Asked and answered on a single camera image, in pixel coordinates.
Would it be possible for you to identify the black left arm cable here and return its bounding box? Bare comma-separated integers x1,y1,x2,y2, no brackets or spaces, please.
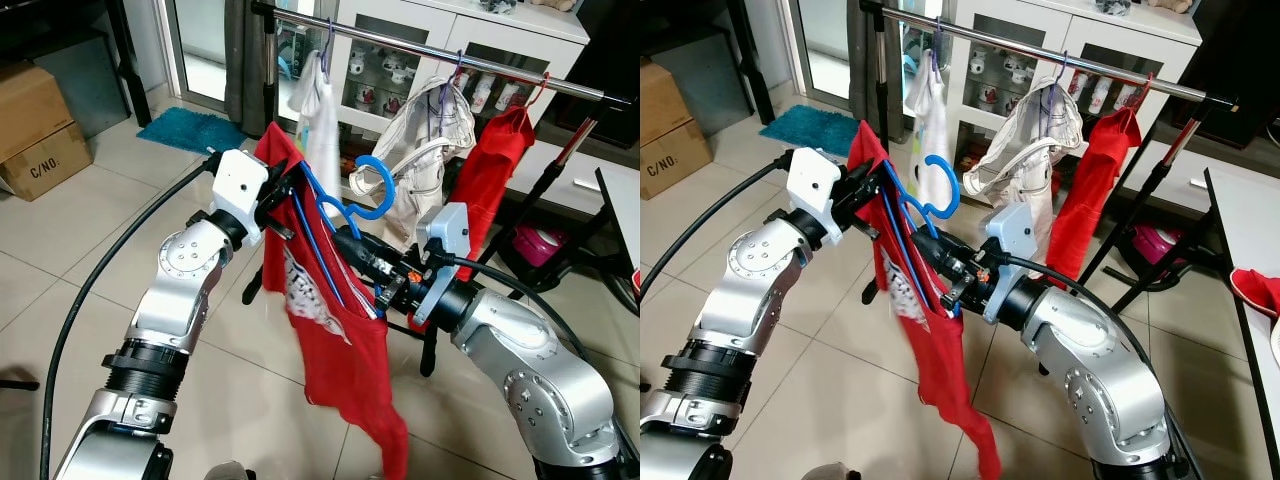
38,150,223,480
640,150,796,301

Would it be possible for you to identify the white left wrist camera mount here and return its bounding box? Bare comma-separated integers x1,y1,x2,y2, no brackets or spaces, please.
213,150,271,246
787,148,846,246

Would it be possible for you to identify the silver clothes rack rail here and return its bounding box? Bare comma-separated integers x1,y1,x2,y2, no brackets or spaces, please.
868,3,1238,106
262,5,636,106

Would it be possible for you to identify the white glass door cabinet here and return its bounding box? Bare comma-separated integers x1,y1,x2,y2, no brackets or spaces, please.
895,0,1216,216
272,0,593,219

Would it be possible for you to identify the white table with dark edge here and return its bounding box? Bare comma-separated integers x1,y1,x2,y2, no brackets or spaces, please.
1203,165,1280,480
595,165,641,311

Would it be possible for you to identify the grey curtain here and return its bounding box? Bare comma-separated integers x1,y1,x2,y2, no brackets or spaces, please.
845,0,906,131
225,0,276,136

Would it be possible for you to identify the cardboard box with black print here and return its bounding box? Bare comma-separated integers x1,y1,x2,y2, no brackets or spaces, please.
0,122,94,203
640,118,713,186

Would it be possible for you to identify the black clothes rack frame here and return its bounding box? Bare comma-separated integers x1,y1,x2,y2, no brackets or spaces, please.
860,0,1246,316
250,0,641,376

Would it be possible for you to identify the red cloth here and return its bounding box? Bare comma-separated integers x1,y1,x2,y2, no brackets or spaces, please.
1230,268,1280,321

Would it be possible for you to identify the teal floor mat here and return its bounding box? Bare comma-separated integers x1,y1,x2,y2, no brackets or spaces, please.
137,106,248,155
758,104,866,156

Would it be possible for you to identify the black metal desk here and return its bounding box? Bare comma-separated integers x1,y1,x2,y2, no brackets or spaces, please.
640,0,776,126
0,0,151,126

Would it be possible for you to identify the cream jacket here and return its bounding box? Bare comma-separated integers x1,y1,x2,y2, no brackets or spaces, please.
963,78,1086,216
348,78,477,253

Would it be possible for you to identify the blue plastic clothes hanger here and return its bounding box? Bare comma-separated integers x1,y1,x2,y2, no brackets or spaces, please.
293,155,397,323
878,155,963,319

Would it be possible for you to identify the black furniture panel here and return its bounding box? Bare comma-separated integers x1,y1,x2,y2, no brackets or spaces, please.
545,0,641,166
1165,0,1280,151

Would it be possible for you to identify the plain cardboard box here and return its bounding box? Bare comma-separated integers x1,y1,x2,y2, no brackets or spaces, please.
0,60,76,166
640,60,696,156

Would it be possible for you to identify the white monster print shirt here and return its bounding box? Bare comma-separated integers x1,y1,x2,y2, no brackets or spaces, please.
903,50,951,196
288,50,343,196

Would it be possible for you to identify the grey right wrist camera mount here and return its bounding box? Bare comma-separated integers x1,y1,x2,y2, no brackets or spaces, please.
983,203,1038,323
413,203,471,326

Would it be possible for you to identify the plain red shirt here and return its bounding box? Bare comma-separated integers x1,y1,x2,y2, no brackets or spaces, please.
455,103,538,283
1045,105,1143,283

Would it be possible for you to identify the red shirt with white print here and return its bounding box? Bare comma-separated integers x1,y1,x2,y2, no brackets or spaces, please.
243,122,411,480
845,120,1004,480

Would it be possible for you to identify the glass sliding door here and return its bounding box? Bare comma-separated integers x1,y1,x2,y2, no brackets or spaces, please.
785,0,851,106
160,0,233,109

